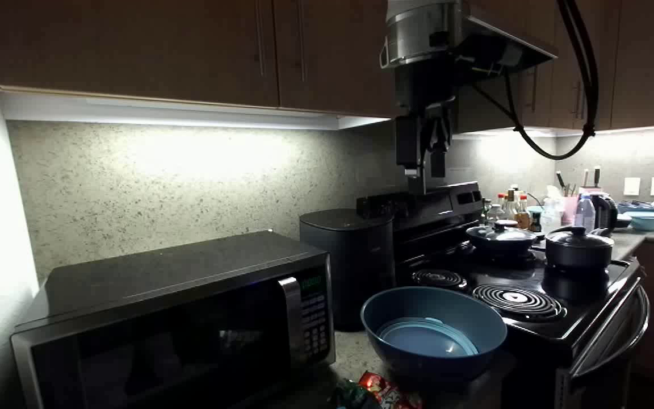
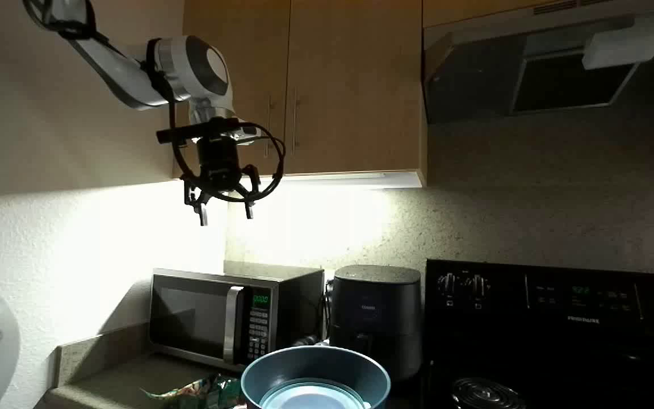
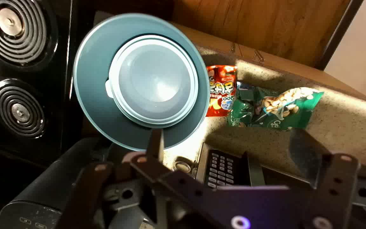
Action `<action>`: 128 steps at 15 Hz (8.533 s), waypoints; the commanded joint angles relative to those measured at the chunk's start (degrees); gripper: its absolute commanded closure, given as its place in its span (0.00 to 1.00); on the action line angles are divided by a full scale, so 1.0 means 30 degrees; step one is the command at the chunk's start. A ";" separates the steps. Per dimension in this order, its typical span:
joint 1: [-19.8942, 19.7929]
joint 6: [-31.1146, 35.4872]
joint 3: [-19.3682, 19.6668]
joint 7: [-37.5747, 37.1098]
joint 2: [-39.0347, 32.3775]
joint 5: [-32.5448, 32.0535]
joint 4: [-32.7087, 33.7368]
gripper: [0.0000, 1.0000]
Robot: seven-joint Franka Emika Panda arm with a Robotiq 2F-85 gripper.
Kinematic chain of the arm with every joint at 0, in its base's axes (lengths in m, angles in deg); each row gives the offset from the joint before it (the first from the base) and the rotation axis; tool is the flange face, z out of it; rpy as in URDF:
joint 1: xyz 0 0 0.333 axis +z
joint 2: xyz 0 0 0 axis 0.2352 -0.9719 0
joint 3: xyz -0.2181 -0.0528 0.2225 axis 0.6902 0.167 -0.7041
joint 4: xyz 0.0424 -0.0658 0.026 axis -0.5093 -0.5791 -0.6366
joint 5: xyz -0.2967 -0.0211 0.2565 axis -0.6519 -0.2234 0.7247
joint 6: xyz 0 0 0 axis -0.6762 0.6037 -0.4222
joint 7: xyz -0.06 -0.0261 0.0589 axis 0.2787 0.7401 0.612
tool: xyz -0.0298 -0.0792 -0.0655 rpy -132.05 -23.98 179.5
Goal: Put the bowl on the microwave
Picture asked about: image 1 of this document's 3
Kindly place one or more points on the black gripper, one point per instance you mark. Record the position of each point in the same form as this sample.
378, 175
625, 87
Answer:
419, 137

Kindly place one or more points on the large blue bowl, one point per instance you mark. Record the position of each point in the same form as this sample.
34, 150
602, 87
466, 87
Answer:
433, 337

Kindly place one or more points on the small light blue bowl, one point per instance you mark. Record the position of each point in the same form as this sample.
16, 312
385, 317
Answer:
649, 222

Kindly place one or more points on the black steel microwave oven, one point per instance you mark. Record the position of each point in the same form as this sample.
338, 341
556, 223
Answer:
176, 319

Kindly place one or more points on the black lidded frying pan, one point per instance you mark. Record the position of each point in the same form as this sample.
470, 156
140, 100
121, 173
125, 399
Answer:
503, 240

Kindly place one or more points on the brown sauce bottle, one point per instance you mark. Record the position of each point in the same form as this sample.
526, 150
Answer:
523, 215

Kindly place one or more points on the white pink plastic container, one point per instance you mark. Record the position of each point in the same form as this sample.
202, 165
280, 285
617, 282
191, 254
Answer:
558, 212

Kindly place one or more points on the steel range hood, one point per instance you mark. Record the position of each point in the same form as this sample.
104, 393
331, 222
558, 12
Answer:
504, 49

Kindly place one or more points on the clear plastic water bottle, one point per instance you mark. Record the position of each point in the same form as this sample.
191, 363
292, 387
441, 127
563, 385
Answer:
585, 212

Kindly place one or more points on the black pot with lid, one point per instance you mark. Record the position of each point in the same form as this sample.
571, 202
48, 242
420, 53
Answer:
578, 251

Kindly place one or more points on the black electric stove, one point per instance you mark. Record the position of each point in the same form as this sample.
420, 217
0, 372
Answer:
538, 310

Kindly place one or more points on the red snack packet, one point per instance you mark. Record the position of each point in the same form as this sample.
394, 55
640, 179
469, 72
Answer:
386, 392

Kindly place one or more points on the green snack packet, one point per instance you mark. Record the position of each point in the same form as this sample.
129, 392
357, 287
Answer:
345, 399

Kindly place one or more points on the under-cabinet light strip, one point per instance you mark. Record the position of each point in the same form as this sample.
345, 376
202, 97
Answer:
176, 113

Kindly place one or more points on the white wall switch plate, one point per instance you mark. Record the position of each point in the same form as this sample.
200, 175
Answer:
633, 184

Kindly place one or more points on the wide wooden wall cabinet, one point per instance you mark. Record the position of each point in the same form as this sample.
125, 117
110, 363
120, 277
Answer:
152, 47

